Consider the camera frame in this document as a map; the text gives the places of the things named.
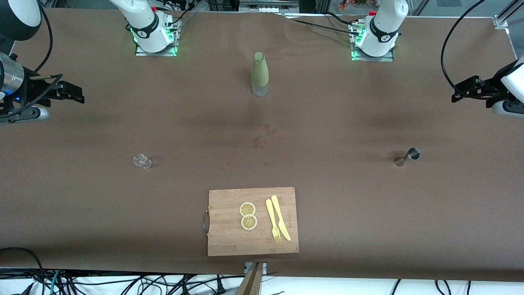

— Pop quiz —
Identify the black cable across tabletop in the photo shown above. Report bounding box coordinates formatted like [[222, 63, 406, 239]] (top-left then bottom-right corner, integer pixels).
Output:
[[282, 11, 365, 37]]

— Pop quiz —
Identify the black floor cable tangle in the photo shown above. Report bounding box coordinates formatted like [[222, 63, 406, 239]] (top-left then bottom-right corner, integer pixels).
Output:
[[0, 247, 230, 295]]

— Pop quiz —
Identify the aluminium frame corner profile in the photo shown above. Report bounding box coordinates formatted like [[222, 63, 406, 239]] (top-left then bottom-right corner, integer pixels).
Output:
[[493, 0, 524, 29]]

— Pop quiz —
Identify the yellow plastic knife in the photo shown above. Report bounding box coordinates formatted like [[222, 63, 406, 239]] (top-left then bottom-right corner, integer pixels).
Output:
[[271, 195, 291, 241]]

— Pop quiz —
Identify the steel double jigger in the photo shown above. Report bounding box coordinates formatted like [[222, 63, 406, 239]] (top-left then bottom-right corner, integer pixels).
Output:
[[394, 147, 421, 167]]

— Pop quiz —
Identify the brown wooden post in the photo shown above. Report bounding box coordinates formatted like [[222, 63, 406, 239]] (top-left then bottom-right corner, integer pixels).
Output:
[[235, 262, 264, 295]]

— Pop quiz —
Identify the green bottle clear base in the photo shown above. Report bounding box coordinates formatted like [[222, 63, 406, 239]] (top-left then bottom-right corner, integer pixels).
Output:
[[251, 52, 269, 97]]

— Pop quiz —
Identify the wooden cutting board metal handle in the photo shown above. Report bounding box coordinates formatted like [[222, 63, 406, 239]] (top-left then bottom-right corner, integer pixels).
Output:
[[203, 187, 299, 257]]

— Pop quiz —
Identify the clear glass shaker cup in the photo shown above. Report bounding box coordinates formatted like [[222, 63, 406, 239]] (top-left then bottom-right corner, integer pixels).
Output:
[[132, 154, 152, 170]]

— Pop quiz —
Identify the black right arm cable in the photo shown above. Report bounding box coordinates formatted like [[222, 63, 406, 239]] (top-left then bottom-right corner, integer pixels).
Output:
[[0, 4, 64, 123]]

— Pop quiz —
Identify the yellow plastic fork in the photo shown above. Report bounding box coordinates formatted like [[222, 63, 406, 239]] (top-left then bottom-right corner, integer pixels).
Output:
[[266, 199, 282, 243]]

